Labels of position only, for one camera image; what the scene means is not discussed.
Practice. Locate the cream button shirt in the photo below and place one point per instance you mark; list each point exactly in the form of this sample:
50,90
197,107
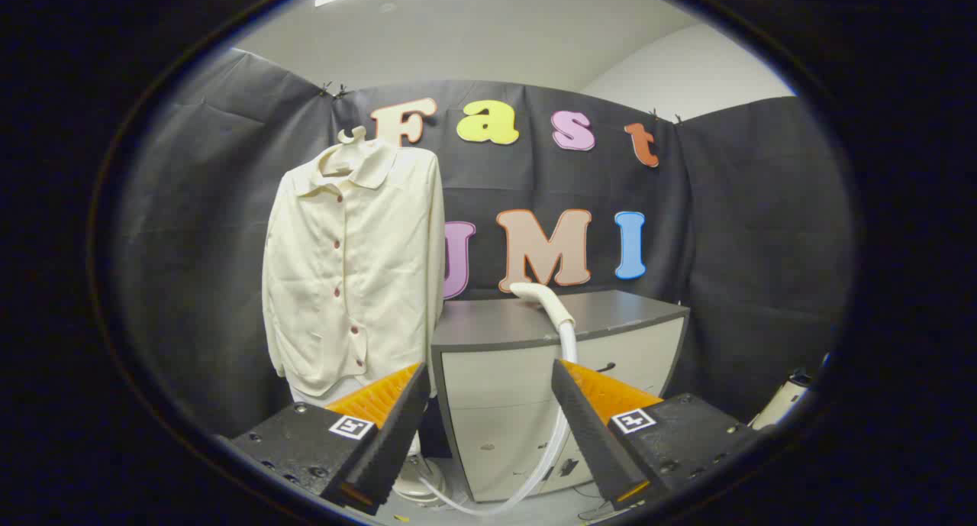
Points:
366,282

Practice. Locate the white garment steamer head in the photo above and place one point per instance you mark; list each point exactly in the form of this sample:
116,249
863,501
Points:
546,297

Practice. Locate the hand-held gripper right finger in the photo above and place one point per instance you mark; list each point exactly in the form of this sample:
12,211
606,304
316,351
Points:
588,434

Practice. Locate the grey and white cabinet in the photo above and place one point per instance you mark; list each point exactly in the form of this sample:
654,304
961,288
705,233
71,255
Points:
496,381

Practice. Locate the black backdrop cloth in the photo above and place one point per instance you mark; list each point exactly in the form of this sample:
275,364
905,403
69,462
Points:
214,243

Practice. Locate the white clothes hanger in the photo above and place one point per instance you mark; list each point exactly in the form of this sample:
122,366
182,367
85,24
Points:
353,137

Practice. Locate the white and black device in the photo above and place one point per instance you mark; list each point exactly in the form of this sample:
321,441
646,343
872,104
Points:
778,404

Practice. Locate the white garment steamer base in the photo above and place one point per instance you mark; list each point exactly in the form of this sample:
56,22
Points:
416,480

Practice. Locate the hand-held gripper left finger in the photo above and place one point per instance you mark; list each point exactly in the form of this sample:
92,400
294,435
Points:
397,442

